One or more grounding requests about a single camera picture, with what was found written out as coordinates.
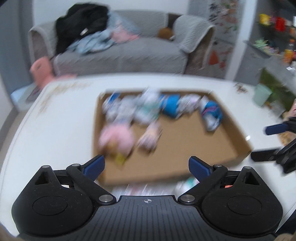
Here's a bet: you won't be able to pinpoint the pink fluffy pompom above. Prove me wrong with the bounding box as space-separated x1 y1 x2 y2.
98 123 135 166

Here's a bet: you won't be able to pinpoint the blue mesh sock bundle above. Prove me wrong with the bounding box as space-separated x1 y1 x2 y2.
199 96 223 132

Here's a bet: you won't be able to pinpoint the lavender sock roll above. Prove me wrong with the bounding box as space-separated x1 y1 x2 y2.
137 121 162 152

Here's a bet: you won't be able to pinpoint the bubble wrap striped bundle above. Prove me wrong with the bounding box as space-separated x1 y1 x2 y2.
177 94 201 117

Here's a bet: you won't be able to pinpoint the glass fish tank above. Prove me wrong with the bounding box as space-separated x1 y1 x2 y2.
259 56 295 111

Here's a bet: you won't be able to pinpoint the green plastic cup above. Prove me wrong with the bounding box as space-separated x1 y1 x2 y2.
253 83 272 106

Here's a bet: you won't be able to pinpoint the cardboard tray box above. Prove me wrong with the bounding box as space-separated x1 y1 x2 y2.
98 91 252 186

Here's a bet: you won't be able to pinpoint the grey white sock bundle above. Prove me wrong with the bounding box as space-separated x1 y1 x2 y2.
102 92 138 125

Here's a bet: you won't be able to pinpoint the blue white sock roll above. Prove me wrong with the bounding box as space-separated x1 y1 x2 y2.
159 94 180 118

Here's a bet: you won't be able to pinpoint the grey cabinet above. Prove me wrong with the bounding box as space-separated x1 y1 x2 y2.
235 1 295 92

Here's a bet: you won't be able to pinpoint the bubble wrap teal band bundle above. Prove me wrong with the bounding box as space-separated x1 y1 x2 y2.
133 88 161 126

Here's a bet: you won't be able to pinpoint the pink chair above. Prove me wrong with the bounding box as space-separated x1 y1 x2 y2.
30 56 55 89

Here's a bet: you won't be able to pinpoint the grey sofa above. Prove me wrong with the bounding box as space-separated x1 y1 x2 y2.
28 4 215 76

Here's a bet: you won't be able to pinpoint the light blue clothes pile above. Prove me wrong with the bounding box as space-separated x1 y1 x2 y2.
66 11 141 55

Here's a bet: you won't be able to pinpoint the grey quilted armrest cover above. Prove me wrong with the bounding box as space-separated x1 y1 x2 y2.
173 15 216 54

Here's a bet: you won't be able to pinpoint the pink clothes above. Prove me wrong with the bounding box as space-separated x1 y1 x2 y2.
111 25 140 44

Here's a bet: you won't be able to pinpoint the brown plush toy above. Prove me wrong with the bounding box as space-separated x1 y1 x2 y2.
158 27 175 41

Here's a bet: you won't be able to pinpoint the black jacket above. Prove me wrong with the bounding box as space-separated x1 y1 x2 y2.
55 3 109 54

